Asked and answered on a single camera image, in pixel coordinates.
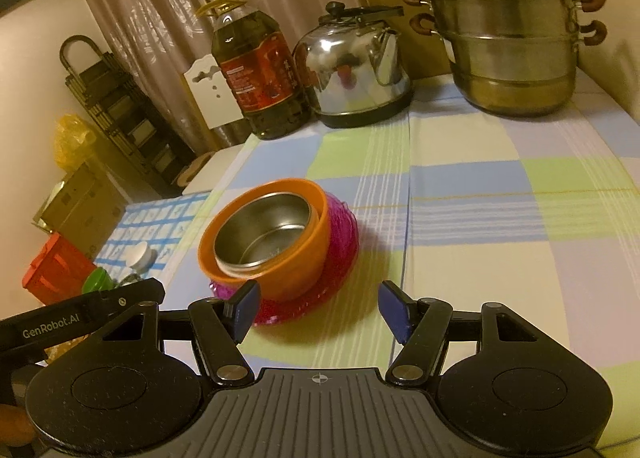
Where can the beige patterned curtain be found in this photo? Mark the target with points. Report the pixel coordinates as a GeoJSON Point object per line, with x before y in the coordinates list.
{"type": "Point", "coordinates": [165, 12]}

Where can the large pink glass plate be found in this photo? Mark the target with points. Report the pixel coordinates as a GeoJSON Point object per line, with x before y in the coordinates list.
{"type": "Point", "coordinates": [300, 309]}

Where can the white chair back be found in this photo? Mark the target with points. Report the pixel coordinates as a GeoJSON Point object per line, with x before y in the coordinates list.
{"type": "Point", "coordinates": [210, 92]}

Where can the person's left hand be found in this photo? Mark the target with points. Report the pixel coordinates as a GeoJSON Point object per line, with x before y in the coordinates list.
{"type": "Point", "coordinates": [15, 425]}

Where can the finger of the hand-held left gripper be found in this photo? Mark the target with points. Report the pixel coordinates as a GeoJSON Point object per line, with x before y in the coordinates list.
{"type": "Point", "coordinates": [135, 292]}

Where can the blue patterned cloth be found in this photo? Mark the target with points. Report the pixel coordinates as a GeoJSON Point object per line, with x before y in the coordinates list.
{"type": "Point", "coordinates": [145, 223]}

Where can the checked tablecloth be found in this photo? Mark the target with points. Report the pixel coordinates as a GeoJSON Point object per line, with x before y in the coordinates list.
{"type": "Point", "coordinates": [500, 218]}

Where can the cardboard box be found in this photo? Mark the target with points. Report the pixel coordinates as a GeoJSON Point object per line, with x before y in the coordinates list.
{"type": "Point", "coordinates": [80, 208]}

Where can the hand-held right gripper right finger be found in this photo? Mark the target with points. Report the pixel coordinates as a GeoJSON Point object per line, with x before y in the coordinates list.
{"type": "Point", "coordinates": [395, 310]}

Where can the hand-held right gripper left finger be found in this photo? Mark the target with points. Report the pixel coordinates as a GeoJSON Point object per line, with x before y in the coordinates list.
{"type": "Point", "coordinates": [245, 310]}

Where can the black metal rack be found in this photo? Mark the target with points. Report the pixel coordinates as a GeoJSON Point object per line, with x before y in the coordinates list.
{"type": "Point", "coordinates": [125, 112]}

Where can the green bottle cap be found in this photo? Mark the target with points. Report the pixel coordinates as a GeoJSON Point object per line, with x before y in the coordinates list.
{"type": "Point", "coordinates": [99, 280]}

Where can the yellow plastic bag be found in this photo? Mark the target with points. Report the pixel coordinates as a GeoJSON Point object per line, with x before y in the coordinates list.
{"type": "Point", "coordinates": [75, 142]}

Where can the orange plastic bowl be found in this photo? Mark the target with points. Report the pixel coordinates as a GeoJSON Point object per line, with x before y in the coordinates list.
{"type": "Point", "coordinates": [295, 270]}

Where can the stainless steel bowl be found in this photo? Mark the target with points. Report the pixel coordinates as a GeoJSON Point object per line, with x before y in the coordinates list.
{"type": "Point", "coordinates": [280, 215]}

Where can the stainless steel kettle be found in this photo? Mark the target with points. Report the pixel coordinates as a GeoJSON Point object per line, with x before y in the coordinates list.
{"type": "Point", "coordinates": [350, 77]}

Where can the cooking oil bottle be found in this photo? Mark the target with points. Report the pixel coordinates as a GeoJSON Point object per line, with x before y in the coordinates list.
{"type": "Point", "coordinates": [260, 82]}

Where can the stainless steel steamer pot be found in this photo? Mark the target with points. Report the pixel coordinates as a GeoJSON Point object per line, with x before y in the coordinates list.
{"type": "Point", "coordinates": [515, 52]}

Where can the red plastic crate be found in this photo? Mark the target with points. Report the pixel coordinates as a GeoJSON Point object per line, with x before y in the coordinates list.
{"type": "Point", "coordinates": [55, 268]}

